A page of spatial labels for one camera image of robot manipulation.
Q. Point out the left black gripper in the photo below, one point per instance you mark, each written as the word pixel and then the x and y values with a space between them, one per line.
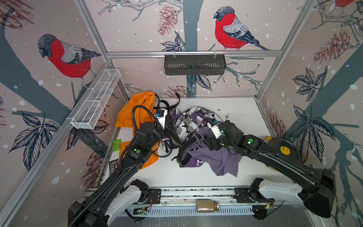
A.
pixel 153 125

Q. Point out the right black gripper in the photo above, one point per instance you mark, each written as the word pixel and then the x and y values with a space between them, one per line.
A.
pixel 216 145

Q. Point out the purple camouflage trousers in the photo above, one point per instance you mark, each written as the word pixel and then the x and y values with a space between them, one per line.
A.
pixel 190 121

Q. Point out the plain purple garment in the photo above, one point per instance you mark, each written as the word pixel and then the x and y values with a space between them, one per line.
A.
pixel 223 161

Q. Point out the orange trousers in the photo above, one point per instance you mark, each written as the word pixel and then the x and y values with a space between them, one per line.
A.
pixel 136 111

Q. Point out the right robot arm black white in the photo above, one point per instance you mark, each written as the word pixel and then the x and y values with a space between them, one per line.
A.
pixel 315 188

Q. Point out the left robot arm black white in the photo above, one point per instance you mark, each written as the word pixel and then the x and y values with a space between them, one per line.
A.
pixel 113 196

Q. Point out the yellow object beside spool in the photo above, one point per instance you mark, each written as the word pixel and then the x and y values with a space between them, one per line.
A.
pixel 267 139

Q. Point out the black spool yellow hub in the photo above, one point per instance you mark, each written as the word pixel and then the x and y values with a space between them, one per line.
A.
pixel 285 149

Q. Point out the small green packet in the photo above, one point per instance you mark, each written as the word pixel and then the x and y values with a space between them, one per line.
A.
pixel 116 145

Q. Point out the dark candy packet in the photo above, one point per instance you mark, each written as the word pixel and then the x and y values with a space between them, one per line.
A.
pixel 113 164

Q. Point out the black perforated metal shelf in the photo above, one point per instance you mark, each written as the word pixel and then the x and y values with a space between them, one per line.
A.
pixel 206 64

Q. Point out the jar of grains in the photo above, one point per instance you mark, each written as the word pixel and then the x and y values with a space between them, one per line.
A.
pixel 207 206

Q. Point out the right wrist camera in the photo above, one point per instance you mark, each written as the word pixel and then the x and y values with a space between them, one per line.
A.
pixel 215 129

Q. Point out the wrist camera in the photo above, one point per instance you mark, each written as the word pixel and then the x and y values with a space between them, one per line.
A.
pixel 161 116
pixel 215 129

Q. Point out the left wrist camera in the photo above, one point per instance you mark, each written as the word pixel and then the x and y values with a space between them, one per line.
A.
pixel 161 116

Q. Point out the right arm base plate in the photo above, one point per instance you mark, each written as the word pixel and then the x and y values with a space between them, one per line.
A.
pixel 245 195

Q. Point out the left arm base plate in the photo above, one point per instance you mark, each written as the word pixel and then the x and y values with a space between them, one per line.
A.
pixel 153 196

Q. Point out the white wire mesh basket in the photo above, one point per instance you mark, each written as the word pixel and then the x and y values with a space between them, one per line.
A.
pixel 91 110

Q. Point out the horizontal aluminium frame bar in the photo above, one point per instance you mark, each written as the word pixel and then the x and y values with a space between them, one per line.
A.
pixel 244 53

